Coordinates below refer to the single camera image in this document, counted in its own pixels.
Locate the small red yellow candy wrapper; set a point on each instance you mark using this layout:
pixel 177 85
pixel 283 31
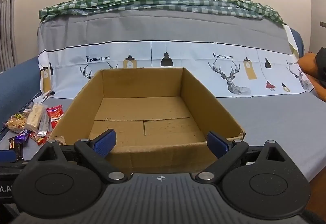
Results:
pixel 40 141

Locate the red snack packet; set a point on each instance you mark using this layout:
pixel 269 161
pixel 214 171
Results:
pixel 55 115

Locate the grey wall fixture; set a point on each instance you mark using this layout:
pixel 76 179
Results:
pixel 322 24

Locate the cardboard box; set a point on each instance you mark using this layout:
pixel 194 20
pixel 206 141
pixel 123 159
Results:
pixel 142 112

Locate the dark object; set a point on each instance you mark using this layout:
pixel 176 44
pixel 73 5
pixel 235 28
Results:
pixel 322 61

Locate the purple candy bar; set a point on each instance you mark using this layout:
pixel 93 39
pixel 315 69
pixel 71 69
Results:
pixel 22 136

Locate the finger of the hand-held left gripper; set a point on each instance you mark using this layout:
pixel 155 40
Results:
pixel 6 155

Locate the silver snack packet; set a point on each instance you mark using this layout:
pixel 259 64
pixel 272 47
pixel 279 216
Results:
pixel 43 123

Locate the dark brown snack packet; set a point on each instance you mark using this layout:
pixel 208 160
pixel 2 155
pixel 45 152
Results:
pixel 16 149

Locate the long beige cake packet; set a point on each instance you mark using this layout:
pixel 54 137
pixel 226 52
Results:
pixel 34 115

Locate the grey curtain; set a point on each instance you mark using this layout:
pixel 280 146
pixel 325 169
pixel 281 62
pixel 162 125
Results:
pixel 6 35

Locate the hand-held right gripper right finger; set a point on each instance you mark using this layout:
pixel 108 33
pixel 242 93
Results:
pixel 217 144

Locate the orange cushion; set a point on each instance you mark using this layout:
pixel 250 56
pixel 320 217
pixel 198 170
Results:
pixel 309 63

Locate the clear bag of crackers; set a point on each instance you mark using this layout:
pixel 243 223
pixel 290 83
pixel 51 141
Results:
pixel 15 122

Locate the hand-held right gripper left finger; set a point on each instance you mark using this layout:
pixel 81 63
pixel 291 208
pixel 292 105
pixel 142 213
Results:
pixel 105 143

